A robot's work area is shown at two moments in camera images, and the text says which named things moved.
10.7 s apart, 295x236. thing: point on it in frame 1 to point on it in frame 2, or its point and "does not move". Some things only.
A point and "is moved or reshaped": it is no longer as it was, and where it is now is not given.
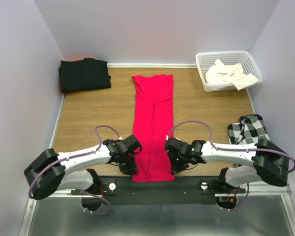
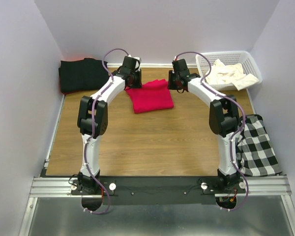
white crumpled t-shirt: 221,73 does not move
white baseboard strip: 153,65 does not move
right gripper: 175,168 to 170,86
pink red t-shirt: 153,114 is moved or reshaped
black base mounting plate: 184,191 does not move
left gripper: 131,169 to 138,84
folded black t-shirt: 85,74 does not move
